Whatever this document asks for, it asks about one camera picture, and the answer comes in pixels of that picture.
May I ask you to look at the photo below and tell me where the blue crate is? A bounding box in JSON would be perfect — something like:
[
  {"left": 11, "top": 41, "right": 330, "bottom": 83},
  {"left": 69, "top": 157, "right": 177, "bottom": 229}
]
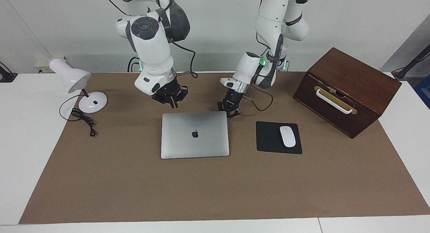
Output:
[{"left": 413, "top": 74, "right": 430, "bottom": 110}]

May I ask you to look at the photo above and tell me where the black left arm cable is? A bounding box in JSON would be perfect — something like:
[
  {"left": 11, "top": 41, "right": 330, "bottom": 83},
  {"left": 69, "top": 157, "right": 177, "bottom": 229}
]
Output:
[{"left": 241, "top": 31, "right": 274, "bottom": 112}]

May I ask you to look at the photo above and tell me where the brass handle plate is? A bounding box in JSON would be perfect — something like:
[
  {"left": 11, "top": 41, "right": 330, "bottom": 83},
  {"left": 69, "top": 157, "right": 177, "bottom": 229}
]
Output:
[{"left": 314, "top": 86, "right": 357, "bottom": 115}]

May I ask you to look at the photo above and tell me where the white power strip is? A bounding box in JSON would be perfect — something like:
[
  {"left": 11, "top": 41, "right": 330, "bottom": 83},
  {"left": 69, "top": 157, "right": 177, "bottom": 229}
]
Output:
[{"left": 34, "top": 55, "right": 73, "bottom": 74}]

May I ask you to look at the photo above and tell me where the white computer mouse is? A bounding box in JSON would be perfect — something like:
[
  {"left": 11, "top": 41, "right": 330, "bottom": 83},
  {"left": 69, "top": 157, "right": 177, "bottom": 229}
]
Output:
[{"left": 279, "top": 126, "right": 296, "bottom": 148}]

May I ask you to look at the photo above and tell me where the black stand foot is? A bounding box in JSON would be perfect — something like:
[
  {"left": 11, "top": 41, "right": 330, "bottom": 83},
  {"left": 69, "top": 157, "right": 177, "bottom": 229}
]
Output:
[{"left": 0, "top": 62, "right": 18, "bottom": 83}]

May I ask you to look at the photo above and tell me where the dark brown wooden box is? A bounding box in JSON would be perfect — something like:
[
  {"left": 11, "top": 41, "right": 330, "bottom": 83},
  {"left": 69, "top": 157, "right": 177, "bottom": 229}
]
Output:
[{"left": 293, "top": 47, "right": 402, "bottom": 139}]

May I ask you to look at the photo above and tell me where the black lamp power cord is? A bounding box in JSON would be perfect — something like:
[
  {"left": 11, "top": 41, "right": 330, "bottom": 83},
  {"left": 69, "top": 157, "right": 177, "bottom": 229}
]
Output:
[{"left": 59, "top": 93, "right": 98, "bottom": 138}]

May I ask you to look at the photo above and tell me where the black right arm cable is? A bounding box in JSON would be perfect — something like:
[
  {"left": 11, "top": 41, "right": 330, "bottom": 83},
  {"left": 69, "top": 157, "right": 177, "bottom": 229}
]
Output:
[{"left": 101, "top": 0, "right": 199, "bottom": 79}]

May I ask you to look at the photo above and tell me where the white desk lamp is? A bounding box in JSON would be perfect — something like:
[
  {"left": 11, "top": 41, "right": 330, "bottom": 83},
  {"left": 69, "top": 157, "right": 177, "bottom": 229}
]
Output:
[{"left": 49, "top": 58, "right": 108, "bottom": 114}]

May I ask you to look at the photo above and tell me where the black tripod leg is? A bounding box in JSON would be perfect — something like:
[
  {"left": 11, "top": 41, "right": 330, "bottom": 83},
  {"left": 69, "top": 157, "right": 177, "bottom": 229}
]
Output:
[{"left": 391, "top": 44, "right": 430, "bottom": 81}]

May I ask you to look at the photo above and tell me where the silver grey laptop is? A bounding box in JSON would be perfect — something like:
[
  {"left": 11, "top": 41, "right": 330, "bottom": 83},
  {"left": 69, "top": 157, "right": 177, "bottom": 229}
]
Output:
[{"left": 161, "top": 111, "right": 230, "bottom": 159}]

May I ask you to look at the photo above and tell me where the black mouse pad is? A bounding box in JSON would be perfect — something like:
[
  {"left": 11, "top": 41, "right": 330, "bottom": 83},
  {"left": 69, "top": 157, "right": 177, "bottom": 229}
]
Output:
[{"left": 256, "top": 121, "right": 303, "bottom": 155}]

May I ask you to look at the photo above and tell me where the brown table mat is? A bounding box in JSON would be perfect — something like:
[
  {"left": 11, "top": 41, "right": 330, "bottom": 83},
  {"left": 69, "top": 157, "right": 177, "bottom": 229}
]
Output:
[{"left": 18, "top": 72, "right": 430, "bottom": 224}]

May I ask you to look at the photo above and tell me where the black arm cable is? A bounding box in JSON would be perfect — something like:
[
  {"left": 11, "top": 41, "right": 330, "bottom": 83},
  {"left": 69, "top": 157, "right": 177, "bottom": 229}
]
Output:
[
  {"left": 241, "top": 31, "right": 274, "bottom": 112},
  {"left": 101, "top": 0, "right": 199, "bottom": 79}
]

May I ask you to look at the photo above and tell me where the white box handle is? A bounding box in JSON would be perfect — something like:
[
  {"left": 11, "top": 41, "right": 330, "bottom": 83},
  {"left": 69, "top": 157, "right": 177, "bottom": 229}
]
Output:
[{"left": 316, "top": 88, "right": 353, "bottom": 114}]

